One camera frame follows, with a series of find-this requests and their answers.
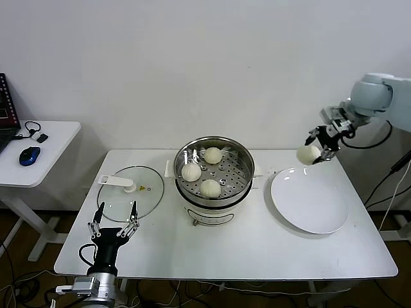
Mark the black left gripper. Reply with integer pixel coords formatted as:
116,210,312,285
86,201,141,276

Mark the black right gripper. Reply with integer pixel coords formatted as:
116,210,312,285
304,124,346,165

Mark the white steamed baozi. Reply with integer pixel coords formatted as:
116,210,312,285
199,178,222,198
181,162,202,183
297,145,322,166
204,146,223,165

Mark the steel perforated steamer basket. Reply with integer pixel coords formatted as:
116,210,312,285
173,135,256,209

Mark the white round plate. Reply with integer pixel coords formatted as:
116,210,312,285
270,167,350,234

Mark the white table leg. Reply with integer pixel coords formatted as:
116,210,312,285
117,278,130,304
306,280,353,308

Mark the white electric cooker base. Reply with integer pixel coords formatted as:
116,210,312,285
164,158,265,227

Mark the blue computer mouse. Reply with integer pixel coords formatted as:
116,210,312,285
18,145,42,167

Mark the black and red laptop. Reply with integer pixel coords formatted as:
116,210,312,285
0,72,22,154

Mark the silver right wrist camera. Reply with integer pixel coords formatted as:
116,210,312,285
320,107,351,131

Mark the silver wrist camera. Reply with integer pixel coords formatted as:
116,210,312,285
55,277,97,296
320,107,351,131

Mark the glass lid with white handle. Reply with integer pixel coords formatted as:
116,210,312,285
96,165,165,222

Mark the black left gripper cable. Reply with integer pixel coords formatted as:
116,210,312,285
78,243,97,266

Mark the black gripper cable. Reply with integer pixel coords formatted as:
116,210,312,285
342,120,393,150
78,243,97,266

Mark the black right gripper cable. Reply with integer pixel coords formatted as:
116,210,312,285
342,120,393,150

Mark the black cable with plug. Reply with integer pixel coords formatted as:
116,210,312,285
364,150,411,209

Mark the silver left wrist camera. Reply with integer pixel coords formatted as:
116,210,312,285
55,277,97,296

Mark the white hanging cable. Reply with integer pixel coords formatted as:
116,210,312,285
378,169,411,232

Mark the black earphone cable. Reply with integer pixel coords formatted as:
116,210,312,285
12,120,43,141

